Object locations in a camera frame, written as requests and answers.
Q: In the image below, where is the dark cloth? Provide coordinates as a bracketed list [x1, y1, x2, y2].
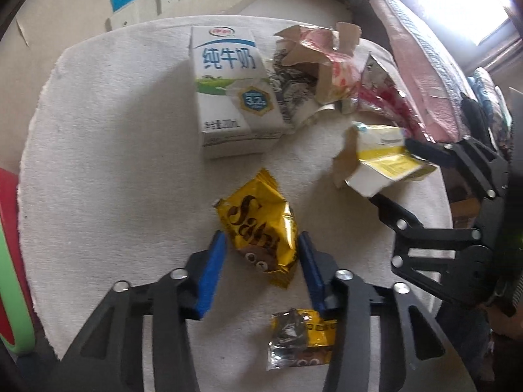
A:
[460, 92, 483, 139]

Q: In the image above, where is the torn yellow white carton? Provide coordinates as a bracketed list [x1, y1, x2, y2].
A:
[332, 122, 440, 199]

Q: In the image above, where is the red bin with green rim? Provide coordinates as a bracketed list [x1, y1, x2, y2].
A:
[0, 167, 35, 355]

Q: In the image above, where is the white towel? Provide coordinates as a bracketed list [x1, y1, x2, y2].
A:
[17, 15, 454, 360]

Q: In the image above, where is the white milk carton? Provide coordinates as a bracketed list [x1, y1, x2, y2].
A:
[189, 24, 284, 161]

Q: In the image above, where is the yellow brown snack wrapper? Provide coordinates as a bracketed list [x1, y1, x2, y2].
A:
[212, 168, 301, 290]

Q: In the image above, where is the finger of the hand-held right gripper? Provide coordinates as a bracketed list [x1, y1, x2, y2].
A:
[404, 137, 511, 207]
[368, 191, 485, 254]

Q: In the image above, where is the bed with checked quilt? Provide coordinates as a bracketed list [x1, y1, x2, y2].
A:
[363, 0, 511, 143]

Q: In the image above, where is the torn pink paper carton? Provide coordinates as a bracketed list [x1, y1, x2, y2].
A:
[273, 21, 364, 105]

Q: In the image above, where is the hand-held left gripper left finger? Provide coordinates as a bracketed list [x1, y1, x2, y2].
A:
[61, 230, 228, 392]

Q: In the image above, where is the crumpled yellow silver wrapper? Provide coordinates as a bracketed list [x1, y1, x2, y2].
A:
[266, 308, 338, 372]

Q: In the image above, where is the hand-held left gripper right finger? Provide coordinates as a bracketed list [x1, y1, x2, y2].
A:
[297, 231, 477, 392]

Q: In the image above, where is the blue patterned pillow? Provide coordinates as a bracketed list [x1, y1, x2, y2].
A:
[468, 67, 511, 131]

